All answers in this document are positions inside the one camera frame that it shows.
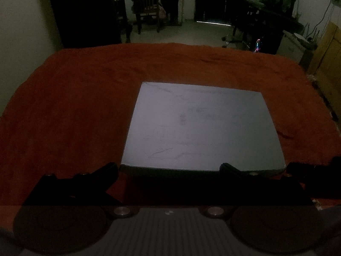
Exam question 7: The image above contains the yellow wooden panel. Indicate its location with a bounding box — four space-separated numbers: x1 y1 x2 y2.
308 21 341 115

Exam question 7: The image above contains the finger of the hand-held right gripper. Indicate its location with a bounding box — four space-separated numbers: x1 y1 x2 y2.
286 161 332 185

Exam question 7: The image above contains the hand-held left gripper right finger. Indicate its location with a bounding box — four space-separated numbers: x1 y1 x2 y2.
198 162 315 218

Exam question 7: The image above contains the dark computer desk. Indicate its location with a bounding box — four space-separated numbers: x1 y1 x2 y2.
240 0 305 55

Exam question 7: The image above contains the white storage box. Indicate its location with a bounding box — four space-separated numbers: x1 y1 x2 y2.
276 31 318 62

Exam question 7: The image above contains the dark wall cable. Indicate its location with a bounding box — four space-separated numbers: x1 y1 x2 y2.
310 0 337 39

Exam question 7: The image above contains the computer case with coloured lights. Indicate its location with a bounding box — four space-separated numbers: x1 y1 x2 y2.
253 39 265 54

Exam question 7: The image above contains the white board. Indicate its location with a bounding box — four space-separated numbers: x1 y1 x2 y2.
120 82 287 177

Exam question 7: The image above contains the orange table cloth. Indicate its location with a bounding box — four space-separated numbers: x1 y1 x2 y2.
0 43 341 219

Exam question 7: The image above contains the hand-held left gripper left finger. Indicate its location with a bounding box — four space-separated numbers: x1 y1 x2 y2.
27 162 139 218

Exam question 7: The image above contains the wooden slat-back chair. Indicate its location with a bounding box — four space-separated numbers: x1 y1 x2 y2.
130 0 161 35

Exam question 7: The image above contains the black office chair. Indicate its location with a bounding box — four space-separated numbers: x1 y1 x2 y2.
222 4 257 49

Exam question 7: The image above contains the dark wardrobe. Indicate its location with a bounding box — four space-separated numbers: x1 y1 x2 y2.
46 0 121 49

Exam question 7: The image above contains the dark wooden chair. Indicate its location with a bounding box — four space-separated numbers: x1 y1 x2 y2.
110 0 133 44

